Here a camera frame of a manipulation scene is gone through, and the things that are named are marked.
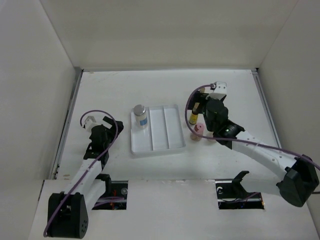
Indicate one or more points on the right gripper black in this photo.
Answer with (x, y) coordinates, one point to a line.
(197, 97)

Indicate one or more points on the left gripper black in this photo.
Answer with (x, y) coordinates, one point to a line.
(112, 131)

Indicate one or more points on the amber bottle gold cap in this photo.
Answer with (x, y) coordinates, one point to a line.
(193, 118)
(202, 98)

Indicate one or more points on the silver-lid jar blue label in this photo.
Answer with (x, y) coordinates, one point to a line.
(140, 114)

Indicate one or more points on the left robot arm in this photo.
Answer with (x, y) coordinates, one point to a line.
(68, 210)

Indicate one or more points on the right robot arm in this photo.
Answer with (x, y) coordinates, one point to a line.
(296, 174)

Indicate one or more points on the pink-lid spice shaker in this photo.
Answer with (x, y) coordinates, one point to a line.
(199, 130)

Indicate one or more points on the yellow-lid spice shaker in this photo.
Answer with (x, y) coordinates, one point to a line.
(210, 140)

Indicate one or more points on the white three-compartment tray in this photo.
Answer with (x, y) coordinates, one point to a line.
(163, 134)

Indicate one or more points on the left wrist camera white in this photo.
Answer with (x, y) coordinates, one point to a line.
(89, 123)

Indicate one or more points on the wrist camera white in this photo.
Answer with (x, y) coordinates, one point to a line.
(89, 123)
(218, 90)

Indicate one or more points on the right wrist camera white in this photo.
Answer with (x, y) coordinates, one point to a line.
(218, 90)

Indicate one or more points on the right aluminium rail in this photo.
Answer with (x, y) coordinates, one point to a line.
(256, 77)

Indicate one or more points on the aluminium rail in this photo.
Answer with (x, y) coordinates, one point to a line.
(70, 108)
(256, 77)

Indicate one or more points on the left aluminium rail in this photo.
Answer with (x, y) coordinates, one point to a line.
(70, 108)

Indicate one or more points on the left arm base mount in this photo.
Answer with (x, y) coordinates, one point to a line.
(117, 195)

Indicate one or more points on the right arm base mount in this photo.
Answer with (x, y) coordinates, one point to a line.
(231, 195)

